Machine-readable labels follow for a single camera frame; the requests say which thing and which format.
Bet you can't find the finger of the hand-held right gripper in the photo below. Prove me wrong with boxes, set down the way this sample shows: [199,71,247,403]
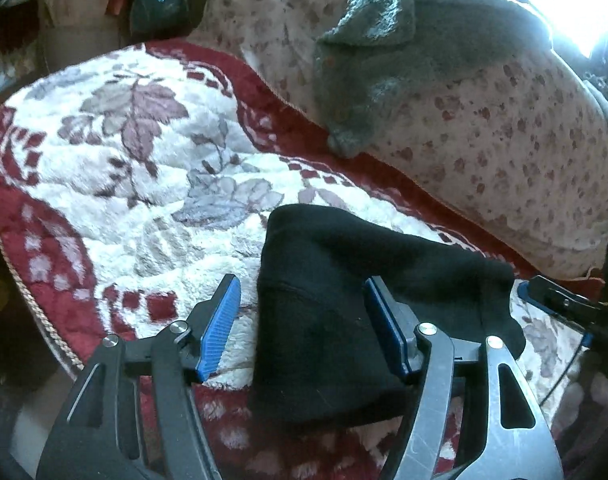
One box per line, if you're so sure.
[516,275,594,332]

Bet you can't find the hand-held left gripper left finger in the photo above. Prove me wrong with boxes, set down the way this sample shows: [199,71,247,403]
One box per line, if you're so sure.
[36,274,242,480]

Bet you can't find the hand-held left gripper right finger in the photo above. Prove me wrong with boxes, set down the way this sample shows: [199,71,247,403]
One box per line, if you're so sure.
[364,277,565,480]

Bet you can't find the black pants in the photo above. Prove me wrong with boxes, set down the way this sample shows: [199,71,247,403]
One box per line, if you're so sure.
[248,204,527,426]

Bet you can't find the beige floral pillow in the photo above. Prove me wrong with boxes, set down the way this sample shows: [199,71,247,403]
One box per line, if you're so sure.
[189,0,608,281]

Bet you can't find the grey folded cloth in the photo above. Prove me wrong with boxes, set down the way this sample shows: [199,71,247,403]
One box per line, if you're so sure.
[581,72,608,133]

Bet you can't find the red white floral blanket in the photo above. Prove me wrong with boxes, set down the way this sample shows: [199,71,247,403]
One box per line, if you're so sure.
[0,40,608,480]

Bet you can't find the grey fuzzy garment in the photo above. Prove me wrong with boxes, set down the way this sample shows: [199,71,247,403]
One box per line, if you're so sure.
[311,0,552,158]

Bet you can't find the beige cardboard box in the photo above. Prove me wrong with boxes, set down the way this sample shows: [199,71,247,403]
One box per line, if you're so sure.
[38,0,131,63]

